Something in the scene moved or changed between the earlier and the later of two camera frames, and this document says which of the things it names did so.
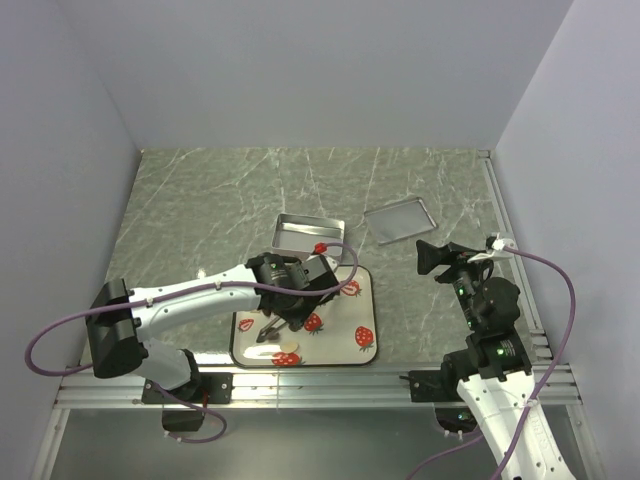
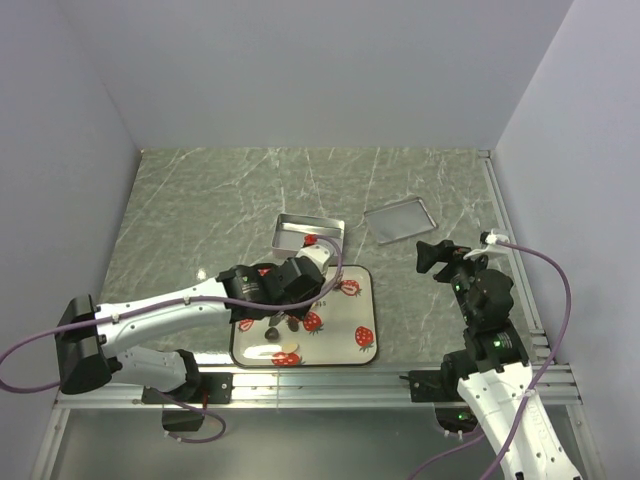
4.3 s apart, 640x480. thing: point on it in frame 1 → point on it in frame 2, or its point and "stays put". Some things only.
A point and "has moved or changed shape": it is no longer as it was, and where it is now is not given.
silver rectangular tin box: x=305 y=235 stays put
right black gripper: x=429 y=255 stays put
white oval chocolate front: x=289 y=346 stays put
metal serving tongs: x=268 y=330 has moved or changed shape
